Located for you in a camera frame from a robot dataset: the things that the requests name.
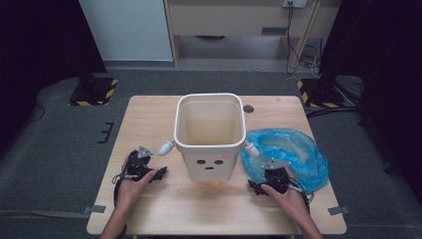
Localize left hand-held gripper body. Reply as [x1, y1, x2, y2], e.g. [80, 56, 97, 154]
[122, 144, 157, 182]

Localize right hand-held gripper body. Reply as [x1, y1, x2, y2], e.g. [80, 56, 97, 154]
[261, 157, 295, 195]

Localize blue plastic trash bag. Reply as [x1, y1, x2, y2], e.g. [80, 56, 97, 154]
[240, 127, 331, 194]

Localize white trash bin with face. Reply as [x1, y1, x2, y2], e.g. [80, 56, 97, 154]
[157, 93, 261, 185]

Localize person's right hand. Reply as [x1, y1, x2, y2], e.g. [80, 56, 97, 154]
[260, 166, 311, 223]

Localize person's left hand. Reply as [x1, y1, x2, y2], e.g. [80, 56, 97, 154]
[114, 168, 159, 211]

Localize grey tape piece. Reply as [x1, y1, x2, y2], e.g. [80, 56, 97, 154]
[82, 204, 107, 215]
[326, 205, 350, 216]

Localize black striped stand base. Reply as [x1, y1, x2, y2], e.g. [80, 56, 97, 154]
[68, 76, 119, 108]
[296, 78, 348, 110]

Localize white cabinet panel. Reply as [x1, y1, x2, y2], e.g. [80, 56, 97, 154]
[79, 0, 174, 63]

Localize white power socket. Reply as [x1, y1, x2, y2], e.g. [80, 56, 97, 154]
[282, 0, 309, 9]

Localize right hand-held gripper cable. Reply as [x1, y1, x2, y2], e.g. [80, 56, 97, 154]
[289, 177, 315, 214]

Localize hand-held gripper cable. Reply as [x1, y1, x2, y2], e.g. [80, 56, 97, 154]
[111, 171, 128, 207]
[289, 177, 315, 214]

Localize left hand-held gripper cable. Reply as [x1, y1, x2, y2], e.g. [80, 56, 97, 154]
[111, 171, 128, 207]

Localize thick black floor cables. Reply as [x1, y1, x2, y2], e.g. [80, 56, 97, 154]
[306, 105, 360, 120]

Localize thin black floor cable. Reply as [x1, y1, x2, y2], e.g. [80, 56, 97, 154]
[27, 105, 47, 124]

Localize tangled cable bundle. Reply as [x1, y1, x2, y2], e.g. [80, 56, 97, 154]
[298, 42, 323, 80]

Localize black hanging power cable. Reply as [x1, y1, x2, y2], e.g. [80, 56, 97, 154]
[285, 2, 301, 76]

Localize light wooden desk frame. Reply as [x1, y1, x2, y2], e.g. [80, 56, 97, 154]
[163, 0, 342, 70]

